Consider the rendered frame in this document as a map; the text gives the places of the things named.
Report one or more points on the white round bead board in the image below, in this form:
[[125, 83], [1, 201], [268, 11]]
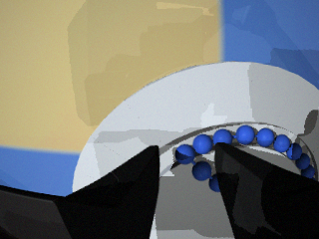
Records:
[[200, 100]]

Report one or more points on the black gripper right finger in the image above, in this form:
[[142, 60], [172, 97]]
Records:
[[264, 201]]

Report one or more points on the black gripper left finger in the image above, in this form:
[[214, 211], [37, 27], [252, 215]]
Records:
[[119, 205]]

